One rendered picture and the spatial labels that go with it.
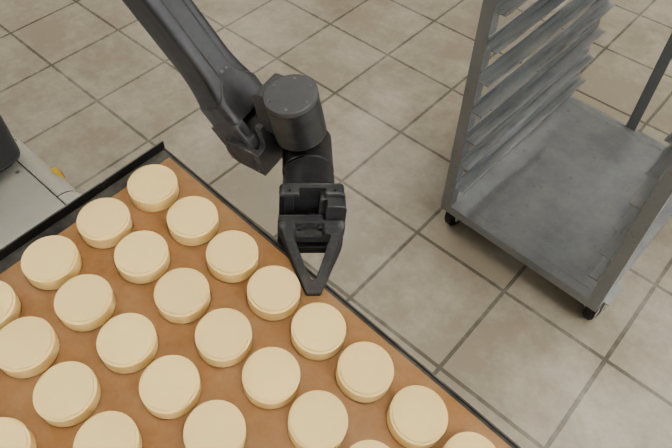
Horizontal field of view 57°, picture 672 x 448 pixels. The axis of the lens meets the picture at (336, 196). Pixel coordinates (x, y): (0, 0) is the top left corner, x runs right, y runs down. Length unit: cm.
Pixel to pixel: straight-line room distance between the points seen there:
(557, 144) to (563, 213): 27
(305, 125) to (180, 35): 16
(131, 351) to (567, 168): 154
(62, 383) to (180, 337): 10
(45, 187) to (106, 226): 111
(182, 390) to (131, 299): 11
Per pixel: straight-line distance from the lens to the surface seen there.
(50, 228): 68
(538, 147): 196
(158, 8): 68
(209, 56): 69
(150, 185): 66
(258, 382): 55
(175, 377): 56
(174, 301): 59
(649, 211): 139
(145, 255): 62
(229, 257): 60
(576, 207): 183
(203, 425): 55
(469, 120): 151
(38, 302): 64
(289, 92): 64
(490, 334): 171
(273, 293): 59
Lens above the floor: 148
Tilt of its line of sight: 50 degrees down
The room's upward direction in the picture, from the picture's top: straight up
